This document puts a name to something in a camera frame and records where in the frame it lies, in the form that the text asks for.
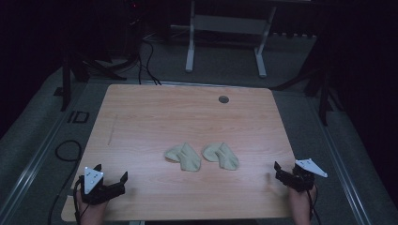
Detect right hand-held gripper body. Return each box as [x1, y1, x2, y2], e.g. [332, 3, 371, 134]
[283, 158, 329, 192]

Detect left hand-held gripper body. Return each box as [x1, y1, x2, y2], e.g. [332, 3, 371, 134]
[78, 166, 126, 206]

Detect beige ankle sock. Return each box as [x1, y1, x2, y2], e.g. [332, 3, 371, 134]
[163, 142, 202, 173]
[201, 142, 240, 172]

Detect person's left hand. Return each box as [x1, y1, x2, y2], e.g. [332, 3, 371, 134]
[76, 190, 108, 225]

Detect person's right hand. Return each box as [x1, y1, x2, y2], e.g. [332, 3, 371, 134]
[288, 186, 316, 225]

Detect black metal stand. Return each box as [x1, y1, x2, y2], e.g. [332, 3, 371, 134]
[54, 52, 128, 113]
[270, 34, 344, 127]

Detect right hand-held gripper cable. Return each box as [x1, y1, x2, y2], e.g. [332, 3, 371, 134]
[305, 184, 323, 225]

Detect silver floor rail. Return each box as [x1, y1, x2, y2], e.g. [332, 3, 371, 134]
[0, 93, 79, 225]
[308, 97, 374, 225]

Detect black floor cable loop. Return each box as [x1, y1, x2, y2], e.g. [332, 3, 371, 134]
[46, 140, 84, 225]

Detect black cables on floor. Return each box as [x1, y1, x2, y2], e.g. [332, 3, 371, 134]
[136, 39, 162, 86]

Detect white metal desk frame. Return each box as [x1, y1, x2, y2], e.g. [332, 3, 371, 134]
[170, 0, 278, 79]

